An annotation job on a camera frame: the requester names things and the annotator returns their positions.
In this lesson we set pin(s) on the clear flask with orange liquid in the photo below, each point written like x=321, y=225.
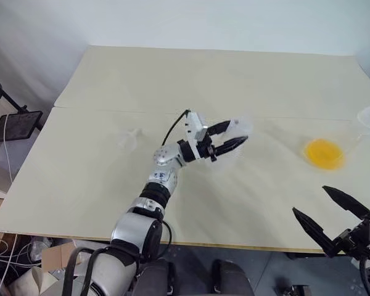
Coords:
x=325, y=153

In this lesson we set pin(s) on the brown cardboard box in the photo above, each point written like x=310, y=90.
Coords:
x=59, y=256

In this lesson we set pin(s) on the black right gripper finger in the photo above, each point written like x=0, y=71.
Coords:
x=313, y=229
x=346, y=201

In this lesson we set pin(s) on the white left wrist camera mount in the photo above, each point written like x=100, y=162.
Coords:
x=196, y=127

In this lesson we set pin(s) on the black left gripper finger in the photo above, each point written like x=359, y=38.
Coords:
x=219, y=127
x=232, y=145

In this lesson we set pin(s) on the dark rounded shape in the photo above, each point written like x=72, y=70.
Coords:
x=154, y=279
x=230, y=279

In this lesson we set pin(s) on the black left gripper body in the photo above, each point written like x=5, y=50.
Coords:
x=208, y=149

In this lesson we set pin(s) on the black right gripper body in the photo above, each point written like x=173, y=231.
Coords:
x=354, y=240

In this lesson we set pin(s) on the small black floor device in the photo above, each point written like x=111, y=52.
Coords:
x=293, y=290

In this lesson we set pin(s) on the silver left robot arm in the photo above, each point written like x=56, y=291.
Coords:
x=132, y=228

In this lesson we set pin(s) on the black tablet screen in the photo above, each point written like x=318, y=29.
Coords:
x=15, y=126

